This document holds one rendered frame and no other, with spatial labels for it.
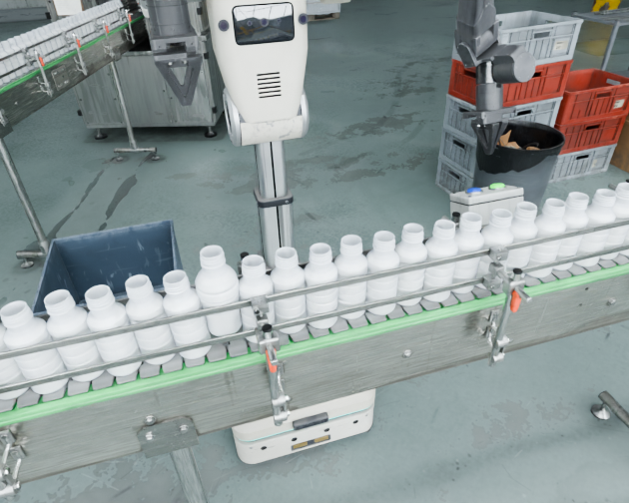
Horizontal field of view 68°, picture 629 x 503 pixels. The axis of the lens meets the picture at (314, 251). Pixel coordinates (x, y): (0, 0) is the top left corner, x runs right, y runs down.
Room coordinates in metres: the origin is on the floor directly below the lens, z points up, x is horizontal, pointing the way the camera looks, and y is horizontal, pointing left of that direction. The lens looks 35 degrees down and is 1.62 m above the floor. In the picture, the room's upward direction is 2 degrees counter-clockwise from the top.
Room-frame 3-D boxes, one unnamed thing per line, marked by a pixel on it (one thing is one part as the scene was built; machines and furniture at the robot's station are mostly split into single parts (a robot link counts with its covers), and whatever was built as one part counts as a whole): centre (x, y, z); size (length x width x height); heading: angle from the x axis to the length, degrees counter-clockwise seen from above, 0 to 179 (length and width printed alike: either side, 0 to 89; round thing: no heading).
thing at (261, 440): (1.28, 0.12, 0.24); 0.68 x 0.53 x 0.41; 15
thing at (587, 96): (3.31, -1.91, 0.55); 0.61 x 0.41 x 0.22; 108
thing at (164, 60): (0.74, 0.19, 1.44); 0.07 x 0.07 x 0.09; 16
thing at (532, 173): (2.43, -1.14, 0.32); 0.45 x 0.45 x 0.64
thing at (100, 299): (0.56, 0.33, 1.08); 0.06 x 0.06 x 0.17
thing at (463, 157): (3.02, -1.25, 0.33); 0.61 x 0.41 x 0.22; 112
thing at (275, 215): (1.29, 0.12, 0.74); 0.11 x 0.11 x 0.40; 15
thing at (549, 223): (0.78, -0.47, 1.08); 0.06 x 0.06 x 0.17
